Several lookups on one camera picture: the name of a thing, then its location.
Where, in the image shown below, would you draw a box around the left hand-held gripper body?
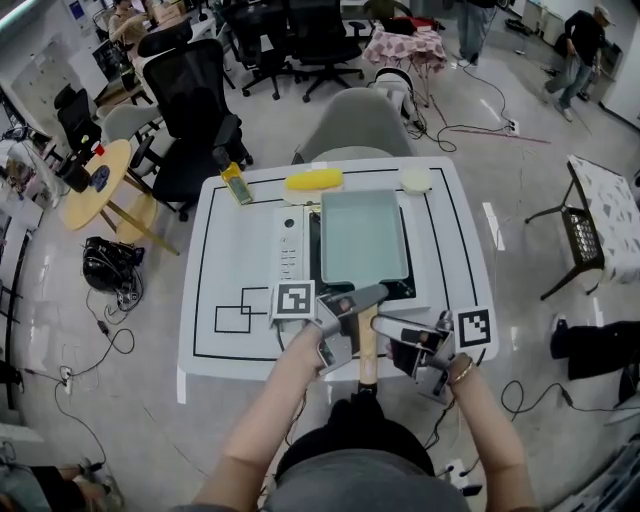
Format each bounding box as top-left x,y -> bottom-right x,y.
269,280 -> 357,377

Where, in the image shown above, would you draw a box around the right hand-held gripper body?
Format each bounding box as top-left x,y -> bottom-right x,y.
388,308 -> 494,405

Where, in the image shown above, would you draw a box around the rectangular grey frying pan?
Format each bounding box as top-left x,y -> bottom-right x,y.
319,188 -> 407,397

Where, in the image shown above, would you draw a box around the white induction cooktop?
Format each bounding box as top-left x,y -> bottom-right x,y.
273,201 -> 432,322

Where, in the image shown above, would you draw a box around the person's right forearm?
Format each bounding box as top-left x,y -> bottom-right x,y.
446,352 -> 539,512

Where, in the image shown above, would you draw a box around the person's left forearm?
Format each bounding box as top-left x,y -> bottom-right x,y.
192,322 -> 329,512

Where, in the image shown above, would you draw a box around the white table with black lines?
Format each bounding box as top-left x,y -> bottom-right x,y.
175,155 -> 500,405

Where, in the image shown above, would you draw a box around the person's black shorts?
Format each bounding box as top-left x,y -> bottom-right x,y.
274,384 -> 435,482

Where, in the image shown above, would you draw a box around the white small bowl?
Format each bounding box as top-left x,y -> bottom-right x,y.
398,167 -> 433,195

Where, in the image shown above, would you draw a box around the yellow corn cob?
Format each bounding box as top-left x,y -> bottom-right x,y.
284,168 -> 345,193

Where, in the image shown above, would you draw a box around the yellow bottle with black cap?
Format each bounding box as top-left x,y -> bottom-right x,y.
213,147 -> 253,207

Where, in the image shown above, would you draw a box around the person's grey shirt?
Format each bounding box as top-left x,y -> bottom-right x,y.
259,448 -> 472,512

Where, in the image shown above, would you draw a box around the grey shell chair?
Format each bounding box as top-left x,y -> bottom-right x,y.
292,88 -> 417,164

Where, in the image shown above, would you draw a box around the white patterned cloth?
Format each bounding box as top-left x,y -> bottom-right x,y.
567,154 -> 640,285

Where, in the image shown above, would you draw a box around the black backpack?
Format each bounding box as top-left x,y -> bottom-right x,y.
82,236 -> 147,312

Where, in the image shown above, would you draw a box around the thin red stick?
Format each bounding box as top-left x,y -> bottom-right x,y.
448,126 -> 552,146

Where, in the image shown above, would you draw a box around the round wooden side table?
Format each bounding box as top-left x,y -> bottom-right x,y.
64,138 -> 181,257

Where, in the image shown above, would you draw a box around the large black mesh office chair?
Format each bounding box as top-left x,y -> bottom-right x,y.
137,22 -> 255,222

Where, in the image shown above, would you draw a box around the grey chair with armrests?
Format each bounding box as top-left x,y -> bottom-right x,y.
96,103 -> 167,177

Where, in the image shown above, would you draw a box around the pink patterned tablecloth table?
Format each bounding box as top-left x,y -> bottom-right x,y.
362,25 -> 448,109

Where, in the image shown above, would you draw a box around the small black office chair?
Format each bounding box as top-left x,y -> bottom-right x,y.
53,84 -> 104,157

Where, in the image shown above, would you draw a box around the cardboard box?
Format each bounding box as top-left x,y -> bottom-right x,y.
151,1 -> 187,25

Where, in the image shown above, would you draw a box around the gold bracelet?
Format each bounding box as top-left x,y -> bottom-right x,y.
447,358 -> 476,387

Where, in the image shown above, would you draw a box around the black floor cable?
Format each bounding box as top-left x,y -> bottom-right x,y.
22,284 -> 137,469
499,378 -> 640,417
406,60 -> 517,154

